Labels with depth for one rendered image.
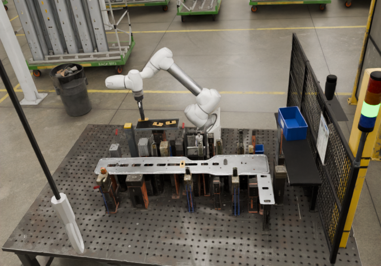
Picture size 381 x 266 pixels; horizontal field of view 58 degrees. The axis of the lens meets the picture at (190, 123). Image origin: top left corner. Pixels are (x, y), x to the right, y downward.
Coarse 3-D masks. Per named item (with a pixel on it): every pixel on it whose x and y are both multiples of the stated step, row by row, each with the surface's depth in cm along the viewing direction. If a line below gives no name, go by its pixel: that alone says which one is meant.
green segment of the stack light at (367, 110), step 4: (364, 104) 157; (368, 104) 155; (364, 108) 157; (368, 108) 155; (372, 108) 154; (376, 108) 154; (364, 112) 158; (368, 112) 156; (372, 112) 155; (376, 112) 156; (368, 116) 157; (372, 116) 157
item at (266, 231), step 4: (264, 200) 237; (268, 200) 237; (264, 204) 234; (268, 204) 233; (264, 208) 236; (268, 208) 236; (264, 212) 239; (268, 212) 239; (264, 216) 241; (268, 216) 243; (264, 220) 244; (268, 220) 244; (264, 224) 246; (268, 224) 246; (264, 228) 250; (268, 228) 248; (264, 232) 249; (268, 232) 249
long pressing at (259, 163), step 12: (216, 156) 276; (228, 156) 276; (240, 156) 274; (252, 156) 273; (264, 156) 272; (96, 168) 278; (108, 168) 276; (120, 168) 275; (132, 168) 274; (144, 168) 272; (156, 168) 271; (168, 168) 270; (180, 168) 269; (192, 168) 267; (204, 168) 266; (216, 168) 265; (228, 168) 264; (240, 168) 263; (252, 168) 261; (264, 168) 260
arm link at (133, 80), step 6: (132, 72) 264; (138, 72) 266; (126, 78) 266; (132, 78) 263; (138, 78) 265; (126, 84) 266; (132, 84) 266; (138, 84) 267; (132, 90) 272; (138, 90) 270
